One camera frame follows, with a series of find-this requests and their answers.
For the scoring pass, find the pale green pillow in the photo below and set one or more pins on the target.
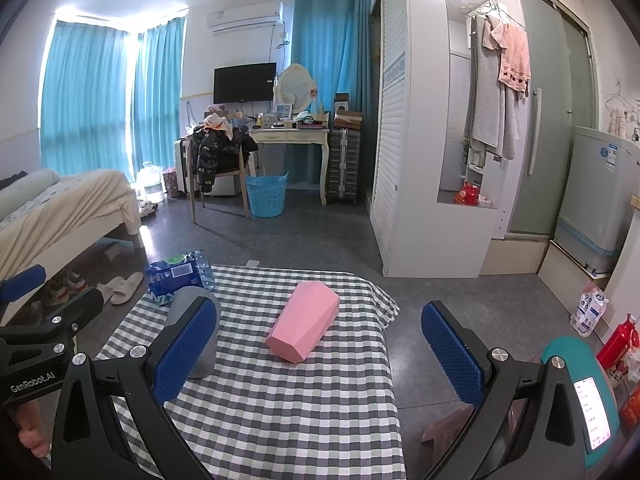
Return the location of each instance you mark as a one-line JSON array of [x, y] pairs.
[[27, 190]]

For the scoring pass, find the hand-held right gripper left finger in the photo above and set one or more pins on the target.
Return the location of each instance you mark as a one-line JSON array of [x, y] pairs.
[[182, 355]]

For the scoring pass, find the narrow blue curtain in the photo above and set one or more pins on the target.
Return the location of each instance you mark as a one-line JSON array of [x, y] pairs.
[[157, 95]]

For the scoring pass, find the brown stool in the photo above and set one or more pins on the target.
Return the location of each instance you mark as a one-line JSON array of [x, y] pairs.
[[445, 430]]

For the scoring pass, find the pink waste bin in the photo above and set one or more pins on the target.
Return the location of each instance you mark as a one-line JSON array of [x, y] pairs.
[[170, 184]]

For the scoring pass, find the black television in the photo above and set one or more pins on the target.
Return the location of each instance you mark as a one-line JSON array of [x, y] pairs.
[[245, 82]]

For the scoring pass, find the pink towel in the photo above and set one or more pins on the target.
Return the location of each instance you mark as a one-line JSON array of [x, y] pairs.
[[517, 57]]

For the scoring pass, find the checked tablecloth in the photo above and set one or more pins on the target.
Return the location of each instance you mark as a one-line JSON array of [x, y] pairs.
[[300, 410]]

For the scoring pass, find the white air conditioner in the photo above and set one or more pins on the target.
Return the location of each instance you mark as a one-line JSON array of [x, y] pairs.
[[245, 16]]

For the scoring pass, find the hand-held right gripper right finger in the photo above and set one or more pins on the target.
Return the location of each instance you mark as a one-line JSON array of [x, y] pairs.
[[450, 355]]

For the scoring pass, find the white bed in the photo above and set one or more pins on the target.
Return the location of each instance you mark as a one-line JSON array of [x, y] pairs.
[[75, 245]]

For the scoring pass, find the white appliance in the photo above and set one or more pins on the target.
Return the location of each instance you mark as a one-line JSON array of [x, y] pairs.
[[595, 195]]

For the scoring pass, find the white plastic bag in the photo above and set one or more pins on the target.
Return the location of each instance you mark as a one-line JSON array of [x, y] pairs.
[[590, 310]]

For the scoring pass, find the white slipper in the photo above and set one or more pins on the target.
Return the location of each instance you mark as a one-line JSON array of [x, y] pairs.
[[125, 287], [112, 251]]

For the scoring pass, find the red snack packet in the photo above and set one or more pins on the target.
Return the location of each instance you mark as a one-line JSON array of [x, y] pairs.
[[466, 194]]

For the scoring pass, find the pink white cloth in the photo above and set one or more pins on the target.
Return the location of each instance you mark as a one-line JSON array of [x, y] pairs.
[[216, 122]]

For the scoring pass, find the white dressing table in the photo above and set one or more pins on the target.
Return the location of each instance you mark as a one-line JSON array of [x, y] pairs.
[[290, 136]]

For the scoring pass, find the red bottle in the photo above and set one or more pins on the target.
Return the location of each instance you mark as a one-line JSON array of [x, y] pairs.
[[617, 345]]

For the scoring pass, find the smartphone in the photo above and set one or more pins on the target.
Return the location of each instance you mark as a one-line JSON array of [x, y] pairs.
[[593, 412]]

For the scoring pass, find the grey towel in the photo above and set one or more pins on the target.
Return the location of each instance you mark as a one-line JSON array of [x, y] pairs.
[[487, 105]]

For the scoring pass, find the beige blanket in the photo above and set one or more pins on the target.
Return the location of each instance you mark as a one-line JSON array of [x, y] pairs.
[[75, 205]]

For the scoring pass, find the dark patterned jacket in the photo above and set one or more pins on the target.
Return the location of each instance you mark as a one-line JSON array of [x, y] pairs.
[[215, 152]]

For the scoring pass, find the grey cup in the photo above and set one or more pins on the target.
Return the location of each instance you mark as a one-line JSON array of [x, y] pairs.
[[182, 306]]

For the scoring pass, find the brown cardboard box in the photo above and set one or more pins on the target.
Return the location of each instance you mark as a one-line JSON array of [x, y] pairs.
[[349, 120]]

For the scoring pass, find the oval white mirror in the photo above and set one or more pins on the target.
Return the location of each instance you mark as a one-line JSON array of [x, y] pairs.
[[295, 85]]

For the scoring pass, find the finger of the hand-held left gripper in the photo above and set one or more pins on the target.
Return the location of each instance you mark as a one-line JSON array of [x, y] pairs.
[[22, 280], [82, 307]]

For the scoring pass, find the person's left hand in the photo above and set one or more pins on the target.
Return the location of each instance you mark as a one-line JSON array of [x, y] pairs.
[[31, 432]]

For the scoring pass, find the wide blue curtain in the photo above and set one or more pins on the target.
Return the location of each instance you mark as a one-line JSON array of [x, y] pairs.
[[85, 100]]

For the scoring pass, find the frosted glass door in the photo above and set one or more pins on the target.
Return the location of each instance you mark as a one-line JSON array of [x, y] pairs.
[[545, 110]]

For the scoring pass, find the pink faceted cup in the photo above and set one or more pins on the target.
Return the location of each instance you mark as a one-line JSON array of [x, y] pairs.
[[302, 327]]

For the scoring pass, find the white picture frame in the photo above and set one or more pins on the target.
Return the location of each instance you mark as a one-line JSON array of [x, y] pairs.
[[285, 111]]

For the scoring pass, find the clear water jug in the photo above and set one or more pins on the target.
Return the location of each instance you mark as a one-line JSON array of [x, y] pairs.
[[150, 184]]

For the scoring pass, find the white louvred wardrobe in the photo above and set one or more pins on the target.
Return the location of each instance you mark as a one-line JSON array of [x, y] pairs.
[[395, 135]]

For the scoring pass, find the tall blue curtain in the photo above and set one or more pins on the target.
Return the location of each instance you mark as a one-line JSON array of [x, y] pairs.
[[330, 50]]

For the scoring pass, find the wooden chair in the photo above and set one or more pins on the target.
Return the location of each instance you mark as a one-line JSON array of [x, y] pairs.
[[220, 180]]

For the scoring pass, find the dark ribbed suitcase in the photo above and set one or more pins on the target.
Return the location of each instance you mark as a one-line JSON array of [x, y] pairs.
[[344, 165]]

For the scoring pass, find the blue plastic basket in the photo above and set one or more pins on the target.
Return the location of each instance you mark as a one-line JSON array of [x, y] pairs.
[[266, 195]]

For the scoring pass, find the pack of water bottles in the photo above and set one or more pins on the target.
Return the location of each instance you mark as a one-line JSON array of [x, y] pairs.
[[175, 272]]

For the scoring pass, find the grey sneaker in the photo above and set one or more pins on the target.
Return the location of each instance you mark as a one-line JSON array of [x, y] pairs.
[[75, 281], [52, 294]]

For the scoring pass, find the white suitcase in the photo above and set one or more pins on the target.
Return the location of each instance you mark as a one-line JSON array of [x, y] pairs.
[[182, 165]]

